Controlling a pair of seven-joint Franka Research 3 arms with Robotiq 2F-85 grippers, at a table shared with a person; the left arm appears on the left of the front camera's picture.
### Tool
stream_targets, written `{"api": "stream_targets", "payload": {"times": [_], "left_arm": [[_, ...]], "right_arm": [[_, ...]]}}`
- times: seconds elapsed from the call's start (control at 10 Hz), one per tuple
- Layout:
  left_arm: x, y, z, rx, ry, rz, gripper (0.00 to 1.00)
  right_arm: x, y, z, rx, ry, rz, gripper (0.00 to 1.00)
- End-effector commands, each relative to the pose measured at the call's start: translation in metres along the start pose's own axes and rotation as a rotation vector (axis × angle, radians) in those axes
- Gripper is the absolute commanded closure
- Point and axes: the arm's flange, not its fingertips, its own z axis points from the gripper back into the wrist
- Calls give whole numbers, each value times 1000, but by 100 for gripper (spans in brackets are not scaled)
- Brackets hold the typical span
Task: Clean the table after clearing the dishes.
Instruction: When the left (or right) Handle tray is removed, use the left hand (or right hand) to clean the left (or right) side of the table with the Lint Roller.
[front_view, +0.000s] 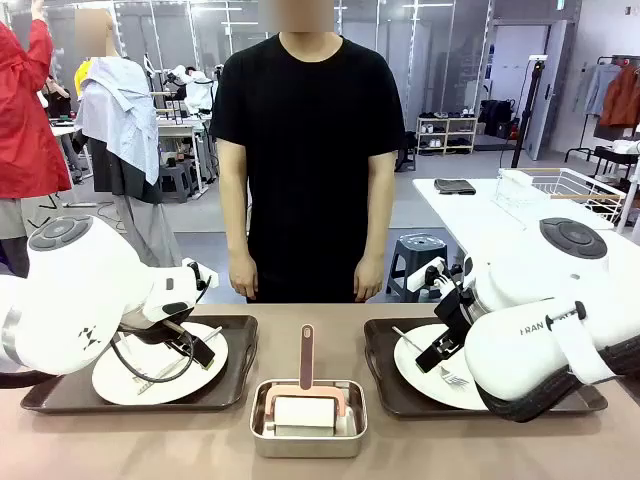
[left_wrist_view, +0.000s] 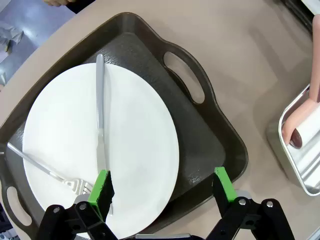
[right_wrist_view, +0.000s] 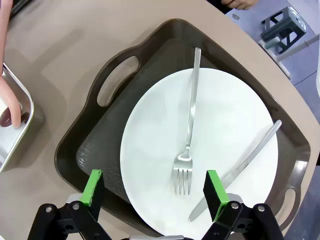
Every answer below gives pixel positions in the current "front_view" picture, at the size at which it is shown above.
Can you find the black bags pile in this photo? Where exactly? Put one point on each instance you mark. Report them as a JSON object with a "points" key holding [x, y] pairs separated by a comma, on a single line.
{"points": [[497, 117]]}

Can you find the silver table knife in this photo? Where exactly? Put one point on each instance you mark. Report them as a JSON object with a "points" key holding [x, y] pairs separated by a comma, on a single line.
{"points": [[210, 335]]}

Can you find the hanging grey garment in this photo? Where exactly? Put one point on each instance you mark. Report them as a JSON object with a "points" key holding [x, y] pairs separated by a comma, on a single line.
{"points": [[597, 90]]}

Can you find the hanging orange jacket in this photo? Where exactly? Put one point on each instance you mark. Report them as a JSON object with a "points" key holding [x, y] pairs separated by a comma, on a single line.
{"points": [[622, 97]]}

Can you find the mannequin in red jacket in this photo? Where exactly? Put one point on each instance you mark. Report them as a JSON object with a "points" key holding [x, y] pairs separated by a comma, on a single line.
{"points": [[25, 125]]}

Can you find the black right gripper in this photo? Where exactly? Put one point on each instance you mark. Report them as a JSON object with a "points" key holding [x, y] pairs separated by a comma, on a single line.
{"points": [[455, 315]]}

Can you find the grey background stool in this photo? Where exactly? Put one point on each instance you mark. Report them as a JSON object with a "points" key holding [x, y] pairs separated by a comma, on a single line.
{"points": [[180, 180]]}

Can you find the white background desk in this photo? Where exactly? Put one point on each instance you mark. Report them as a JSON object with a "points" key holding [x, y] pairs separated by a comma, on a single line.
{"points": [[180, 127]]}

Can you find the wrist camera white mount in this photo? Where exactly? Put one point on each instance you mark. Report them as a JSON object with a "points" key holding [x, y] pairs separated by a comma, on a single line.
{"points": [[425, 275], [202, 277]]}

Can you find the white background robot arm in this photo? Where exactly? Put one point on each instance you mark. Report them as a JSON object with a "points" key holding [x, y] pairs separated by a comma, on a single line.
{"points": [[197, 92]]}

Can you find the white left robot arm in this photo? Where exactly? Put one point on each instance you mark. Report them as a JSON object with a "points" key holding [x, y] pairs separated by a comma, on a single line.
{"points": [[75, 280]]}

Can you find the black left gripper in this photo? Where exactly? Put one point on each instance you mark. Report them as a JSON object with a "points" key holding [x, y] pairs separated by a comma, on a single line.
{"points": [[155, 332]]}

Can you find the person in yellow hoodie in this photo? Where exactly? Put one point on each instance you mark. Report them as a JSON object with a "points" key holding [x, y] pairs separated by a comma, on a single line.
{"points": [[82, 77]]}

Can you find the person in black t-shirt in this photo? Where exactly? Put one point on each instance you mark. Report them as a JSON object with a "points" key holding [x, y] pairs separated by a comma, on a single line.
{"points": [[307, 150]]}

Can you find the round white plate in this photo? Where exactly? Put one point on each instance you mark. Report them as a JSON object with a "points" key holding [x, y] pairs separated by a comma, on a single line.
{"points": [[165, 390], [420, 385]]}

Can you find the person's left forearm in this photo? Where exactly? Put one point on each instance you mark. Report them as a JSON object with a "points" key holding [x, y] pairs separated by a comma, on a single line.
{"points": [[375, 235]]}

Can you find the dark brown serving tray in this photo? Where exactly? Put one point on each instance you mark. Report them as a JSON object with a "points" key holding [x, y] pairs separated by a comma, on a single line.
{"points": [[235, 370], [380, 370]]}

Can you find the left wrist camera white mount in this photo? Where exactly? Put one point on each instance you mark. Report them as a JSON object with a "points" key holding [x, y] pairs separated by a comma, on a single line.
{"points": [[202, 277]]}

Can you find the person's right hand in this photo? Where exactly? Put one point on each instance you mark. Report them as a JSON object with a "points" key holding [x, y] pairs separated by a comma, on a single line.
{"points": [[244, 281]]}

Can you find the person's left hand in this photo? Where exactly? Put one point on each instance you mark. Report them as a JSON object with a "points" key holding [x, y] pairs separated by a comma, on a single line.
{"points": [[369, 282]]}

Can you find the black tripod with camera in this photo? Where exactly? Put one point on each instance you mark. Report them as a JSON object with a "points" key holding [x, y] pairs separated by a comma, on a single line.
{"points": [[530, 100]]}

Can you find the folded dark grey cloth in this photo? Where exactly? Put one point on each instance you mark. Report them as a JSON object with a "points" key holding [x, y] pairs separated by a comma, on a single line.
{"points": [[455, 186]]}

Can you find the seated person in black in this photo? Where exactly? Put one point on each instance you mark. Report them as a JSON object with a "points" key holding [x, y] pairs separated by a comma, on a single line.
{"points": [[57, 102]]}

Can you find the person's right forearm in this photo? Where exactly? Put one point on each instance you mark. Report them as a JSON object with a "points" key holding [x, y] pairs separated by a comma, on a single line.
{"points": [[240, 235]]}

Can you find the silver fork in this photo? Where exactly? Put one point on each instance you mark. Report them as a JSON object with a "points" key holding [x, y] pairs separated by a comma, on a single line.
{"points": [[452, 378], [150, 381]]}

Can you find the rectangular stainless steel tray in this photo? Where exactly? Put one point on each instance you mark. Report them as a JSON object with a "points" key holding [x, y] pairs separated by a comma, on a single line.
{"points": [[307, 447]]}

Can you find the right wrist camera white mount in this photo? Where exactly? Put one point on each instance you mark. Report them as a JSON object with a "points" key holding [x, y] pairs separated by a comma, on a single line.
{"points": [[425, 275]]}

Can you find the white side table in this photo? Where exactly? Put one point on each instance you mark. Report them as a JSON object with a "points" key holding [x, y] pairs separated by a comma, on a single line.
{"points": [[465, 210]]}

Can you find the white shoe rack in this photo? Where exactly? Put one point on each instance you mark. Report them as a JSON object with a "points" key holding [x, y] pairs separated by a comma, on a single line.
{"points": [[445, 135]]}

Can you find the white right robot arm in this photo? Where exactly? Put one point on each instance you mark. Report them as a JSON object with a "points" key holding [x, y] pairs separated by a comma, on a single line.
{"points": [[525, 350]]}

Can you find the mannequin in striped shirt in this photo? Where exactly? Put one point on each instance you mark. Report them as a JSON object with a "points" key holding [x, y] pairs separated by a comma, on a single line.
{"points": [[120, 115]]}

